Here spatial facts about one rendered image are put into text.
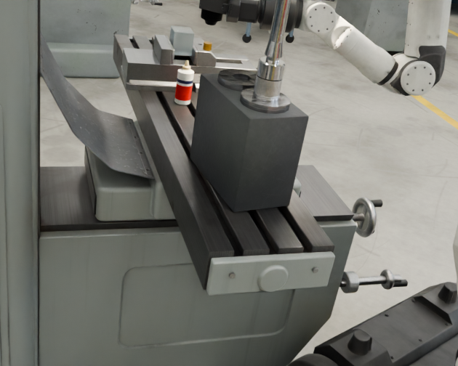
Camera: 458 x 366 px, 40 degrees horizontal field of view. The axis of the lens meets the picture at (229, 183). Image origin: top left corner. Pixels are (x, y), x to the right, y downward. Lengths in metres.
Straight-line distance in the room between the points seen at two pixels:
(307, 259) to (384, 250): 1.92
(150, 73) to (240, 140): 0.60
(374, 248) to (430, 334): 1.42
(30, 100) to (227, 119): 0.38
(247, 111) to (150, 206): 0.44
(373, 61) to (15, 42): 0.76
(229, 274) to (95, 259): 0.51
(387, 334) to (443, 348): 0.14
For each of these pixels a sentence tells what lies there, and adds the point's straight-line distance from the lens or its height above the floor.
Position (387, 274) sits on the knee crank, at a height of 0.55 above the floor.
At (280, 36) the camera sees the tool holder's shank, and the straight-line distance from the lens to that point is 1.08.
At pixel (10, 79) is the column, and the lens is 1.21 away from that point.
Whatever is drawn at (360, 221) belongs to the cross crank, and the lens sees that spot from 1.85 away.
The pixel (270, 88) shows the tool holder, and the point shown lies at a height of 1.18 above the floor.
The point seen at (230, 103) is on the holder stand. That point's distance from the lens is 1.11.
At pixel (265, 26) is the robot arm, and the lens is 1.40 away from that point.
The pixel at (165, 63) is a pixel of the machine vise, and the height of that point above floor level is 1.02.
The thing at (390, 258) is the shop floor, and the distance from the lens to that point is 2.95.
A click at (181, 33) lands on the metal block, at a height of 1.09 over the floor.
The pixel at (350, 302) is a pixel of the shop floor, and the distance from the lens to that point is 2.60.
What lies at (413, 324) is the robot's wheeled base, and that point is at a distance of 1.61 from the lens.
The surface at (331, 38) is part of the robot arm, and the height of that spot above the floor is 1.18.
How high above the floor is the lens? 1.53
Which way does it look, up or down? 28 degrees down
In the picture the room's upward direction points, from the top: 9 degrees clockwise
